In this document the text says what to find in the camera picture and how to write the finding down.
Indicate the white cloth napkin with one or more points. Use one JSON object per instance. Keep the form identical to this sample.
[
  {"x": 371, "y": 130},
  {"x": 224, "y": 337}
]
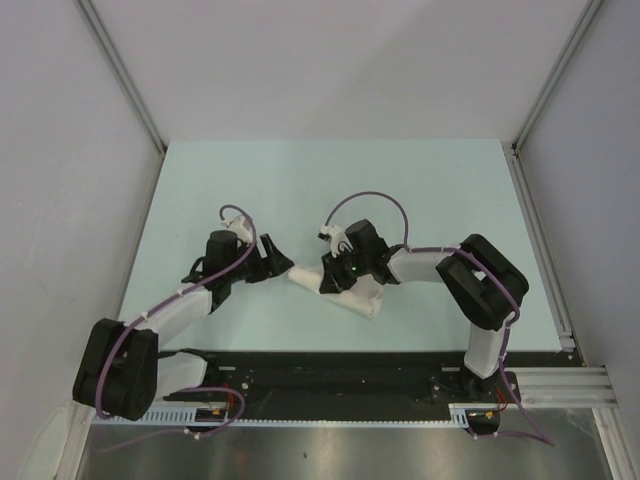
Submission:
[{"x": 364, "y": 298}]

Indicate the aluminium frame post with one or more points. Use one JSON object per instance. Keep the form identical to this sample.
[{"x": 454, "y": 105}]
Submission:
[
  {"x": 110, "y": 52},
  {"x": 581, "y": 29}
]

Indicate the right aluminium frame post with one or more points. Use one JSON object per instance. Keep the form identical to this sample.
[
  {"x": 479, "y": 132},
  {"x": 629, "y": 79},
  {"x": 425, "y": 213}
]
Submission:
[{"x": 581, "y": 29}]

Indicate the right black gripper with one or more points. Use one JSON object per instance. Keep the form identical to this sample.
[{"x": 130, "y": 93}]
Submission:
[{"x": 333, "y": 278}]

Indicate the aluminium front rail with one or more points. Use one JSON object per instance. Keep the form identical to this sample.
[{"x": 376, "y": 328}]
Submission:
[{"x": 565, "y": 387}]

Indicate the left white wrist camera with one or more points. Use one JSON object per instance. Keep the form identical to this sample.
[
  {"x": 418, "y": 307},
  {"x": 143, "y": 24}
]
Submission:
[{"x": 241, "y": 226}]

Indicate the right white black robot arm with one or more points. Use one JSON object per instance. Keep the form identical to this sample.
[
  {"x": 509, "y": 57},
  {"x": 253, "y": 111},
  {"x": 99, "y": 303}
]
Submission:
[{"x": 485, "y": 285}]

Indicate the right aluminium side rail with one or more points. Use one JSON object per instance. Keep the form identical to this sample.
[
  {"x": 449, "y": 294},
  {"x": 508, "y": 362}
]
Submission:
[{"x": 549, "y": 276}]

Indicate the white slotted cable duct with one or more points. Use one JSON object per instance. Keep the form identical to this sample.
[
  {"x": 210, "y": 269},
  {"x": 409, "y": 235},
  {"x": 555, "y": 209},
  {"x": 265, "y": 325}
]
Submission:
[{"x": 208, "y": 418}]

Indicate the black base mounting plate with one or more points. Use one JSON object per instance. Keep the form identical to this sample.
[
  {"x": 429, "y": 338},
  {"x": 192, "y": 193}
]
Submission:
[{"x": 336, "y": 382}]

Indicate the left aluminium frame post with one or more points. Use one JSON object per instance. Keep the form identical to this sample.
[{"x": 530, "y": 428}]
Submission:
[{"x": 110, "y": 52}]

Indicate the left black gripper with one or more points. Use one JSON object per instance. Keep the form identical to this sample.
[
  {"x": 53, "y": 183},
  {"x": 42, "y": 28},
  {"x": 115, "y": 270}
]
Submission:
[{"x": 274, "y": 264}]

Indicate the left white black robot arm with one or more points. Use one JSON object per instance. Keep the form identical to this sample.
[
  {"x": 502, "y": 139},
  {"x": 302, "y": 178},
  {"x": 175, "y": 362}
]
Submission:
[{"x": 122, "y": 371}]

